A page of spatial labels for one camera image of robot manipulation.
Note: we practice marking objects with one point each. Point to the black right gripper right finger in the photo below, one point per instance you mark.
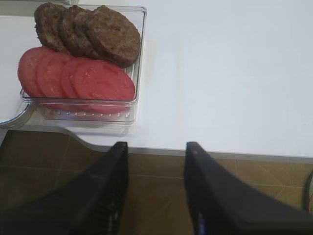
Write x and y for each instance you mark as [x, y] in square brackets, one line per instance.
[221, 204]

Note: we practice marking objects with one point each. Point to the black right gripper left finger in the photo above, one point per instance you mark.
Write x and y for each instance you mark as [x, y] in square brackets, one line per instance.
[90, 204]

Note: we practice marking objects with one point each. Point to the red tomato slice front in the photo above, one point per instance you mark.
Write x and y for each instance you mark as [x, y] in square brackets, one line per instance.
[99, 80]

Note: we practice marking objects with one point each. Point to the red tomato slice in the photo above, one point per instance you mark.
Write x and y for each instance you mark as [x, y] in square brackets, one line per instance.
[67, 75]
[27, 69]
[48, 74]
[99, 80]

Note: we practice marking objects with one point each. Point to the white serving tray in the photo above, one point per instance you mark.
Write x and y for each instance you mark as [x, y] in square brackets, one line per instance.
[19, 118]

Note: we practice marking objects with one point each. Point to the clear patty and tomato container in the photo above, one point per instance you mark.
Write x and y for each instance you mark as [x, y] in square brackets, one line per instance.
[100, 110]

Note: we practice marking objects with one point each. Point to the red tomato slice back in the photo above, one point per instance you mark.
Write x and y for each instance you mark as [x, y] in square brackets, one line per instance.
[27, 69]

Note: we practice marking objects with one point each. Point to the brown beef patty front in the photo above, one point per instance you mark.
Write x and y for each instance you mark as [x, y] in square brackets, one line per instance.
[113, 36]

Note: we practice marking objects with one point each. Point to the brown beef patty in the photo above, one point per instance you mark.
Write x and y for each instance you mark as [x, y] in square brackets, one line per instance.
[113, 36]
[66, 32]
[47, 17]
[82, 40]

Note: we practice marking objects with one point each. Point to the brown beef patty back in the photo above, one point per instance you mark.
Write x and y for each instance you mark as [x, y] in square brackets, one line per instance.
[47, 17]

